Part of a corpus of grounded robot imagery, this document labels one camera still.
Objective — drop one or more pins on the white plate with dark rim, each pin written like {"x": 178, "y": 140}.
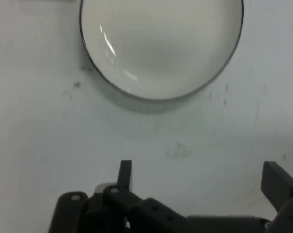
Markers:
{"x": 160, "y": 48}

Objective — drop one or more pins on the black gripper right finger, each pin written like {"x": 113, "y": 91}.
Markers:
{"x": 278, "y": 185}

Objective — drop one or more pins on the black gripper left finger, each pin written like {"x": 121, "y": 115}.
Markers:
{"x": 123, "y": 194}

